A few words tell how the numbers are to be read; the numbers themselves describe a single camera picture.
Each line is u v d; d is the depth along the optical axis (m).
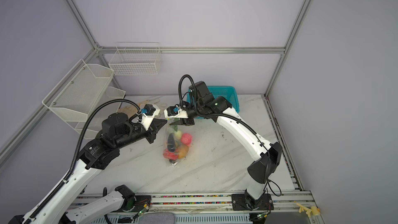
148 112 0.50
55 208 0.37
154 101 1.17
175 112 0.53
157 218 0.68
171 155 0.76
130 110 1.11
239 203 0.73
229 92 1.12
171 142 0.73
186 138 0.82
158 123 0.58
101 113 0.46
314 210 0.70
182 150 0.79
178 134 0.84
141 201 0.73
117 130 0.49
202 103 0.54
